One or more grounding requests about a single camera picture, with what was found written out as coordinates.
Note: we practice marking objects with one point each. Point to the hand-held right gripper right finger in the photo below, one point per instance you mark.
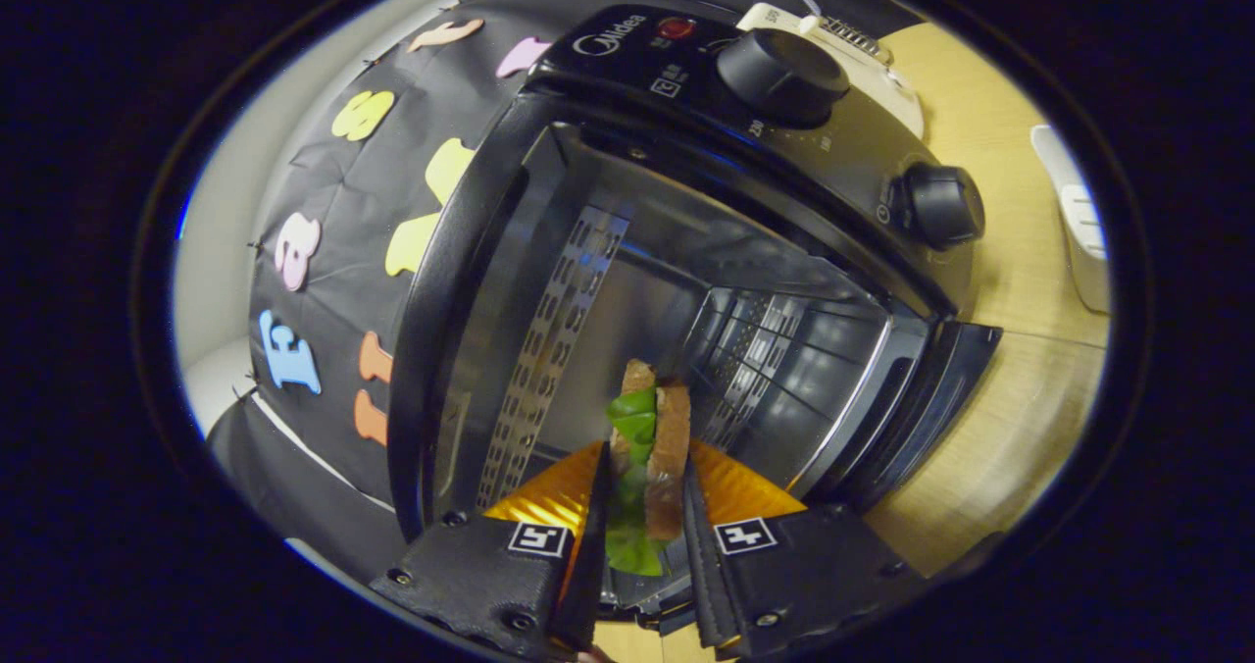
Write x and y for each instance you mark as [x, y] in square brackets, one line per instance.
[814, 575]

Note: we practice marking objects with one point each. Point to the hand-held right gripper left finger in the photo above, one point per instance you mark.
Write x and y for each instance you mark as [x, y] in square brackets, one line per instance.
[490, 575]

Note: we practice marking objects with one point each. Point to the lettuce sandwich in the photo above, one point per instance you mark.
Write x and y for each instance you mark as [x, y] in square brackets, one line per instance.
[647, 447]

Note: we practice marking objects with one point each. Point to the black electric oven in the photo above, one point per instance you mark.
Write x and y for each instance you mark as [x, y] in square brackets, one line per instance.
[647, 251]

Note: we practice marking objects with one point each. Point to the small white dish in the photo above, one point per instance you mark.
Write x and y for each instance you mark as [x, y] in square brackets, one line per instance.
[1079, 222]

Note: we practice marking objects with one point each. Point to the white toaster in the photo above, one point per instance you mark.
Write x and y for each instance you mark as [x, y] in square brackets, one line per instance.
[882, 65]

